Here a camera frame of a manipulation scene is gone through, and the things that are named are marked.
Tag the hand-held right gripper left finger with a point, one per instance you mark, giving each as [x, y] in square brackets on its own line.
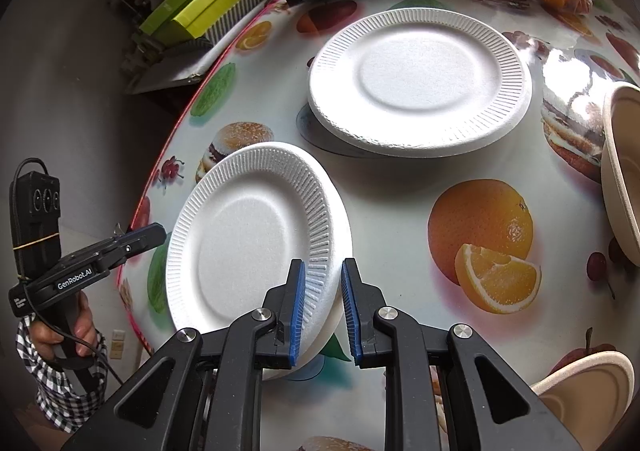
[297, 316]

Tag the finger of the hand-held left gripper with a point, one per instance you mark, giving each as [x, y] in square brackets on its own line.
[142, 236]

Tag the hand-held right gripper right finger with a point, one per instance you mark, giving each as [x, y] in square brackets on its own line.
[350, 316]

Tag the white foam plate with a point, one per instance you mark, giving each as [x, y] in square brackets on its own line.
[240, 241]
[420, 76]
[450, 147]

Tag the beige paper bowl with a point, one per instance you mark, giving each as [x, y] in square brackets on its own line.
[622, 181]
[585, 391]

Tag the person's left forearm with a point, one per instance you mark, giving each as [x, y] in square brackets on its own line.
[55, 396]

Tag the person's left hand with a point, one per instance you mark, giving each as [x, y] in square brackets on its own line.
[55, 333]

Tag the fruit printed tablecloth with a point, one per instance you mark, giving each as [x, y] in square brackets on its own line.
[400, 211]

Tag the olive green box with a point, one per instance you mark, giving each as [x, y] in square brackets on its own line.
[167, 11]

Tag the lime green box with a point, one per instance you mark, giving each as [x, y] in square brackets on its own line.
[207, 6]

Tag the striped flat box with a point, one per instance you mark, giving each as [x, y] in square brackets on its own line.
[235, 11]

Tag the white wall socket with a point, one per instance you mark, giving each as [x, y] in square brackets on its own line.
[118, 344]

